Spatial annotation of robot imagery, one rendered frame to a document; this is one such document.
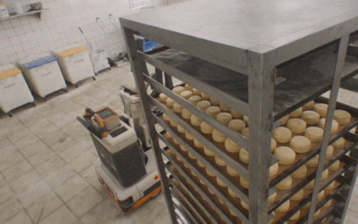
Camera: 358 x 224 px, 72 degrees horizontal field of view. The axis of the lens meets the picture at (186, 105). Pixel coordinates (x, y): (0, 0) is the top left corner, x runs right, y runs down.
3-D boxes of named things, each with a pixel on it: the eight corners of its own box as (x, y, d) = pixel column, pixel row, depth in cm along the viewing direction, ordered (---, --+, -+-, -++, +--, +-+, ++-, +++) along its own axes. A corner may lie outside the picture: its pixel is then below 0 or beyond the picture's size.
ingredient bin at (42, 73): (44, 103, 472) (26, 66, 434) (33, 96, 512) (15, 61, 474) (71, 92, 504) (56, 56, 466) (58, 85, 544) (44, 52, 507)
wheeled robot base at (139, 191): (126, 218, 223) (119, 199, 211) (98, 181, 268) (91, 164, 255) (182, 176, 258) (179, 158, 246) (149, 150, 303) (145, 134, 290)
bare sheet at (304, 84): (141, 56, 92) (140, 52, 91) (224, 31, 108) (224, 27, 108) (271, 124, 46) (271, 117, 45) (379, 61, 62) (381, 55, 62)
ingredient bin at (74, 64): (75, 89, 511) (61, 54, 473) (63, 83, 553) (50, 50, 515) (98, 80, 542) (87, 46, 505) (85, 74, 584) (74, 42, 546)
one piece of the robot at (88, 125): (107, 145, 204) (88, 131, 189) (91, 130, 229) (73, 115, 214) (117, 135, 207) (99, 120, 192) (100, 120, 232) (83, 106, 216)
